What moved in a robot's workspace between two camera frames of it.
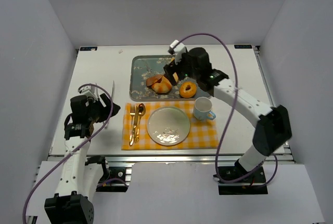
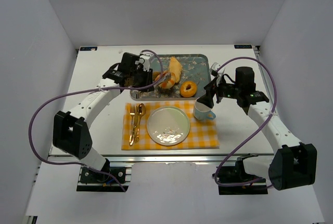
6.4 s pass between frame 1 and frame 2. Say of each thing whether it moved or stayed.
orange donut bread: stayed
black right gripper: moved
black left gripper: moved
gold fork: stayed
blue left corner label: stayed
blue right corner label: stayed
